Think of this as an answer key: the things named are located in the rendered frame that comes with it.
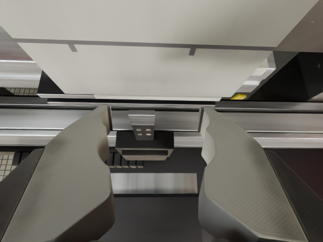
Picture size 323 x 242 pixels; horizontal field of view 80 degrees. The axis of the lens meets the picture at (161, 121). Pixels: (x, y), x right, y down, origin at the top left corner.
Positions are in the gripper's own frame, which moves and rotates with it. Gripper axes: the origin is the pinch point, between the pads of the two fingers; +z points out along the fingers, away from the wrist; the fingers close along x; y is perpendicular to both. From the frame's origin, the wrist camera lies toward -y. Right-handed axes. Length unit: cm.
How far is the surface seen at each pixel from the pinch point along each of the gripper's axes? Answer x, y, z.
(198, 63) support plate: 3.4, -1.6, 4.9
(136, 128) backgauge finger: -2.7, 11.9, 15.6
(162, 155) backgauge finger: 2.0, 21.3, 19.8
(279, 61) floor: 117, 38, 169
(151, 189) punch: -0.2, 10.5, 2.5
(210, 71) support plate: 4.7, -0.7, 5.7
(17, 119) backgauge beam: -31.3, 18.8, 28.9
